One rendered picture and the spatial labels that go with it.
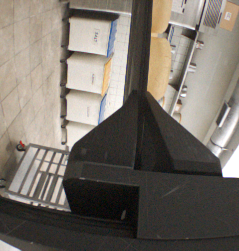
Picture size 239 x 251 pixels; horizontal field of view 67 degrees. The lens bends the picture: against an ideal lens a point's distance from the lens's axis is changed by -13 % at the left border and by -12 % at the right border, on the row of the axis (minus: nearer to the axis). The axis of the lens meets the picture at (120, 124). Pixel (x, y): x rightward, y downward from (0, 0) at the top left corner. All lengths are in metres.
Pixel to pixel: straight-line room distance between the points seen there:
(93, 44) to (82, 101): 0.99
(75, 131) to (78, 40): 1.70
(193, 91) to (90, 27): 2.24
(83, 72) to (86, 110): 0.68
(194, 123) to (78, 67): 2.63
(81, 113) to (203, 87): 2.30
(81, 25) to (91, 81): 0.88
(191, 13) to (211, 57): 1.40
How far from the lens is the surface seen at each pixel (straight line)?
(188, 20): 2.60
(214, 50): 3.80
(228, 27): 2.99
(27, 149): 2.19
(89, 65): 3.06
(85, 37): 2.94
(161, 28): 0.17
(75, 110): 3.52
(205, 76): 3.94
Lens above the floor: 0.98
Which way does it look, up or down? 1 degrees up
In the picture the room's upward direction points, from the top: 100 degrees clockwise
